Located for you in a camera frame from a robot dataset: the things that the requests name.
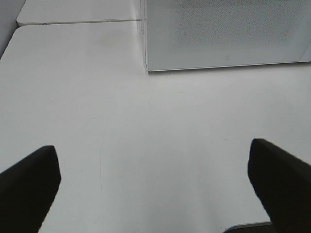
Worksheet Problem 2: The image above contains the white microwave oven body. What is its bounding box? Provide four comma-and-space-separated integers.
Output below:
139, 0, 148, 70

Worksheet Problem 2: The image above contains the white microwave door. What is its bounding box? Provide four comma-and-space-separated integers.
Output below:
146, 0, 311, 71

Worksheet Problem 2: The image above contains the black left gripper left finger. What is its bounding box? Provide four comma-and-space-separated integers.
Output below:
0, 145, 61, 233

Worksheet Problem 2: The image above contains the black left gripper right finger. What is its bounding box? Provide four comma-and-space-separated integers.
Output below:
247, 138, 311, 233

